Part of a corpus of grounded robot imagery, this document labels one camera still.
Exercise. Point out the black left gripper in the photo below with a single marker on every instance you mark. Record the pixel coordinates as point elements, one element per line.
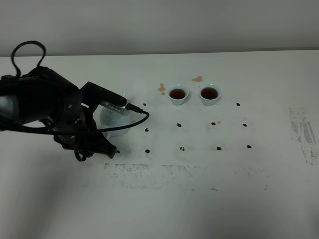
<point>70,135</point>

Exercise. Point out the light blue porcelain teapot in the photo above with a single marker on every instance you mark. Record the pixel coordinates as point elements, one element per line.
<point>113,112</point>

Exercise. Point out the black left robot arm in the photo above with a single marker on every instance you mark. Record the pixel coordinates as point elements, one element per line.
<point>65,110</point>

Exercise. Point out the left light blue teacup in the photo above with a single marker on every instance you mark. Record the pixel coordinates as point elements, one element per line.
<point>178,93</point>

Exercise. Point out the light blue teacup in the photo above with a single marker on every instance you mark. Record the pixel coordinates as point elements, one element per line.
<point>209,94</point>
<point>178,93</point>

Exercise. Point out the right light blue teacup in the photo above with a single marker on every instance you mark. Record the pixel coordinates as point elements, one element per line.
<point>209,94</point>

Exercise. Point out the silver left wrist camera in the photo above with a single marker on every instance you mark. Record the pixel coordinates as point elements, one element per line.
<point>94,96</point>

